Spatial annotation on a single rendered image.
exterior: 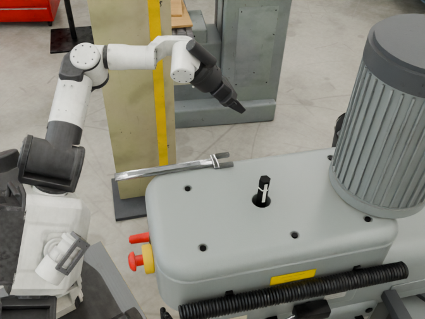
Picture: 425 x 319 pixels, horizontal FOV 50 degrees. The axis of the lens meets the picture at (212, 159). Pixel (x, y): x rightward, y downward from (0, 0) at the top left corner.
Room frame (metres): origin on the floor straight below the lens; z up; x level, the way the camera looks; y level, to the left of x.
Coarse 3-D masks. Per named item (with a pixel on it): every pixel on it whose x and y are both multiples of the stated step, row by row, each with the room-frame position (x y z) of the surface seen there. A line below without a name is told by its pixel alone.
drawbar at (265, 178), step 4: (264, 176) 0.60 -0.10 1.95; (260, 180) 0.59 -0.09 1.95; (264, 180) 0.59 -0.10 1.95; (268, 180) 0.59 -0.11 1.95; (260, 184) 0.59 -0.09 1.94; (264, 184) 0.58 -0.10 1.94; (268, 184) 0.58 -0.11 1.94; (260, 188) 0.59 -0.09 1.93; (268, 188) 0.59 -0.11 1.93; (260, 192) 0.58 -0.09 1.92; (260, 196) 0.58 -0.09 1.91; (256, 200) 0.59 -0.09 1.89; (260, 200) 0.58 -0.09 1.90; (256, 204) 0.59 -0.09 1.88; (260, 204) 0.58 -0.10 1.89; (264, 204) 0.58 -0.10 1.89
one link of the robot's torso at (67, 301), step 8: (80, 280) 0.96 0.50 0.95; (72, 288) 0.93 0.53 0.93; (80, 288) 0.95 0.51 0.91; (56, 296) 0.89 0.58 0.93; (64, 296) 0.99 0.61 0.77; (72, 296) 0.93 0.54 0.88; (64, 304) 0.96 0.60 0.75; (72, 304) 0.96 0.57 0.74; (56, 312) 0.92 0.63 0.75; (64, 312) 0.96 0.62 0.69
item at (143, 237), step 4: (144, 232) 0.64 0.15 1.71; (148, 232) 0.64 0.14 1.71; (132, 236) 0.62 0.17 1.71; (136, 236) 0.62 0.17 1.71; (140, 236) 0.63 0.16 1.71; (144, 236) 0.63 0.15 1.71; (148, 236) 0.63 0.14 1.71; (132, 240) 0.62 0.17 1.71; (136, 240) 0.62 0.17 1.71; (140, 240) 0.62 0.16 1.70; (144, 240) 0.62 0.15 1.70; (148, 240) 0.62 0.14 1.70
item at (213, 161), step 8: (200, 160) 0.69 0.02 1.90; (208, 160) 0.69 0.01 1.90; (216, 160) 0.69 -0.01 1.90; (144, 168) 0.66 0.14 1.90; (152, 168) 0.66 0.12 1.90; (160, 168) 0.66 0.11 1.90; (168, 168) 0.66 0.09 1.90; (176, 168) 0.66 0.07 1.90; (184, 168) 0.66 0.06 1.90; (192, 168) 0.67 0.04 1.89; (216, 168) 0.67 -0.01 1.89; (120, 176) 0.63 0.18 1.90; (128, 176) 0.63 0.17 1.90; (136, 176) 0.64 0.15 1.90; (144, 176) 0.64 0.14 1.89
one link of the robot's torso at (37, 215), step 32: (0, 192) 0.82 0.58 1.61; (32, 192) 0.76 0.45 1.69; (64, 192) 0.79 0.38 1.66; (0, 224) 0.67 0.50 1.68; (32, 224) 0.69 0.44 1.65; (64, 224) 0.72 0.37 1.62; (0, 256) 0.62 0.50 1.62; (32, 256) 0.64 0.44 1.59; (32, 288) 0.59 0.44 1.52; (64, 288) 0.61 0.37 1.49
